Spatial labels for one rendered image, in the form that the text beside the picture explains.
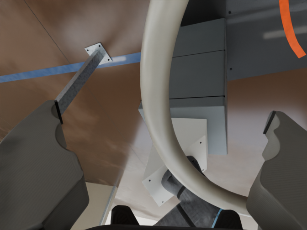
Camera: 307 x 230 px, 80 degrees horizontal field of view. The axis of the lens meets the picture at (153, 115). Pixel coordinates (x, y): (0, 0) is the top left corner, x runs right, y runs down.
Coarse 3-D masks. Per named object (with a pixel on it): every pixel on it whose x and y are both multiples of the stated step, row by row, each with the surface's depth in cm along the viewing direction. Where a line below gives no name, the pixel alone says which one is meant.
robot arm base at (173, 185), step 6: (186, 156) 79; (192, 156) 82; (192, 162) 77; (198, 168) 78; (168, 174) 75; (162, 180) 78; (168, 180) 76; (174, 180) 75; (168, 186) 76; (174, 186) 74; (180, 186) 73; (174, 192) 75; (180, 192) 72
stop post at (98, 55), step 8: (88, 48) 175; (96, 48) 172; (104, 48) 171; (96, 56) 169; (104, 56) 177; (88, 64) 160; (96, 64) 168; (80, 72) 153; (88, 72) 159; (72, 80) 148; (80, 80) 150; (64, 88) 144; (72, 88) 143; (80, 88) 150; (64, 96) 136; (72, 96) 142; (64, 104) 135
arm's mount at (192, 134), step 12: (180, 120) 86; (192, 120) 84; (204, 120) 83; (180, 132) 81; (192, 132) 80; (204, 132) 79; (180, 144) 77; (192, 144) 76; (204, 144) 82; (156, 156) 76; (204, 156) 89; (156, 168) 73; (204, 168) 98; (144, 180) 71; (156, 180) 76; (156, 192) 83; (168, 192) 90
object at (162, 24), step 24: (168, 0) 14; (168, 24) 15; (144, 48) 16; (168, 48) 16; (144, 72) 17; (168, 72) 18; (144, 96) 19; (168, 96) 19; (168, 120) 20; (168, 144) 22; (168, 168) 25; (192, 168) 25; (192, 192) 27; (216, 192) 27
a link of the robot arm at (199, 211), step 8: (184, 192) 71; (184, 200) 71; (192, 200) 68; (200, 200) 67; (184, 208) 67; (192, 208) 66; (200, 208) 65; (208, 208) 64; (216, 208) 64; (184, 216) 65; (192, 216) 64; (200, 216) 64; (208, 216) 63; (216, 216) 62; (192, 224) 63; (200, 224) 63; (208, 224) 63
